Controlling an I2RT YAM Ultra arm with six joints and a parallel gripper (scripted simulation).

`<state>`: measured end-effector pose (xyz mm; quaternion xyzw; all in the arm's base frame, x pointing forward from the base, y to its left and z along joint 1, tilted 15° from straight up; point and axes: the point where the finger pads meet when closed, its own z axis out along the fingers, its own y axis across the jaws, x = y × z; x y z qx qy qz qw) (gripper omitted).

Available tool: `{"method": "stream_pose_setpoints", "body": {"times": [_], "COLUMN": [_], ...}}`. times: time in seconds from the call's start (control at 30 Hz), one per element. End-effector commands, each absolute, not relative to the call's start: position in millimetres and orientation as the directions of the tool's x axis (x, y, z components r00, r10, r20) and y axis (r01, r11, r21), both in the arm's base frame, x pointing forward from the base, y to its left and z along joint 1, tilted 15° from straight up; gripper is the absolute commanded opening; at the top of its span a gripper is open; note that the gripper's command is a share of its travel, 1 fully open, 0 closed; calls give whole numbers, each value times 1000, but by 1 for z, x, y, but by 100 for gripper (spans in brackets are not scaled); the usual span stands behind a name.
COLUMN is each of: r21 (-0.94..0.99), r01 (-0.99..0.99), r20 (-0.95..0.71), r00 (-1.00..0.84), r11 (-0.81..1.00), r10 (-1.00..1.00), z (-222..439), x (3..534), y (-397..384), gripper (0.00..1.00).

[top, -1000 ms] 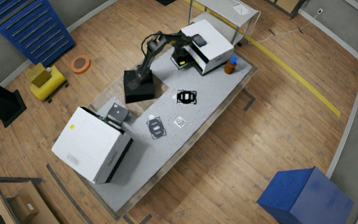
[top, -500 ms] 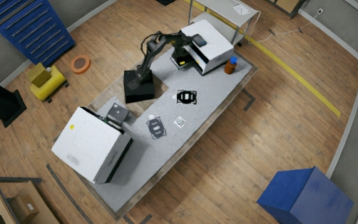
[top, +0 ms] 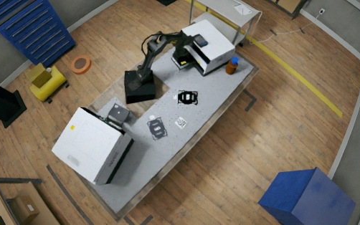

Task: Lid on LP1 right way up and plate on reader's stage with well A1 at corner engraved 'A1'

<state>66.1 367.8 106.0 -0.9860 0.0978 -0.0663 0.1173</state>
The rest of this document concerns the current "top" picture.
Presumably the brown bottle with blue cap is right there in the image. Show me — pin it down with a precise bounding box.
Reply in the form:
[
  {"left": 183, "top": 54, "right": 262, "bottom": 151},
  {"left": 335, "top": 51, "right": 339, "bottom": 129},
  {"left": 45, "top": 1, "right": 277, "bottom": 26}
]
[{"left": 225, "top": 57, "right": 239, "bottom": 75}]

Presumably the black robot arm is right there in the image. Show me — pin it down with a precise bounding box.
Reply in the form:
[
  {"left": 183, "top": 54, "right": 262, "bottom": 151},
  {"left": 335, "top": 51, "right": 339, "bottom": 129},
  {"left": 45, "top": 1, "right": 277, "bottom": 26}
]
[{"left": 128, "top": 35, "right": 194, "bottom": 91}]

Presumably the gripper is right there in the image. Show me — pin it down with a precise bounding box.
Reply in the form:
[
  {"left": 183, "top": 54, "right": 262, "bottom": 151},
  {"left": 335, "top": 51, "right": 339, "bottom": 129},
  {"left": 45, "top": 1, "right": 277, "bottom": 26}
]
[{"left": 172, "top": 48, "right": 190, "bottom": 62}]

